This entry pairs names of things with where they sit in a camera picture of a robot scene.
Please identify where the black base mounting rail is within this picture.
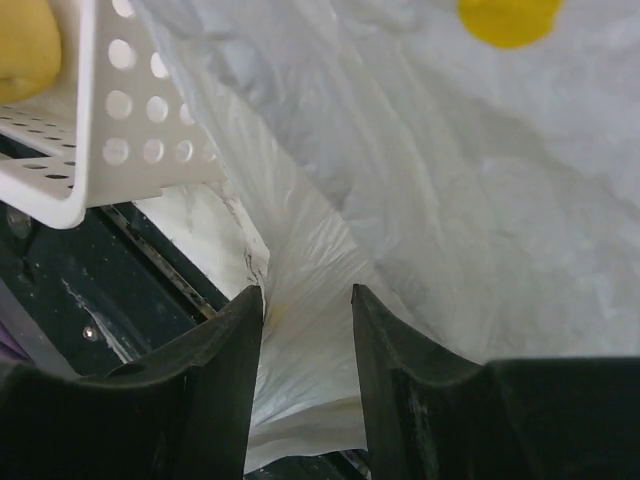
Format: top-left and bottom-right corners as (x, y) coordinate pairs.
(0, 199), (371, 480)

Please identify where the white perforated plastic tray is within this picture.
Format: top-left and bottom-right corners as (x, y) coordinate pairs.
(1, 1), (224, 229)

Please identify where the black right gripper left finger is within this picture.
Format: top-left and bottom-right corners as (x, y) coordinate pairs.
(1, 286), (263, 479)

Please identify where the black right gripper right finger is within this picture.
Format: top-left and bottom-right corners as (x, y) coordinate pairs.
(351, 285), (639, 479)

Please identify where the yellow fake pear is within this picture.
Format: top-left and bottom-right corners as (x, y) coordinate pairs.
(1, 0), (62, 104)

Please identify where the white plastic bag lemon print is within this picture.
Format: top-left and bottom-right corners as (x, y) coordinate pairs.
(135, 1), (639, 471)

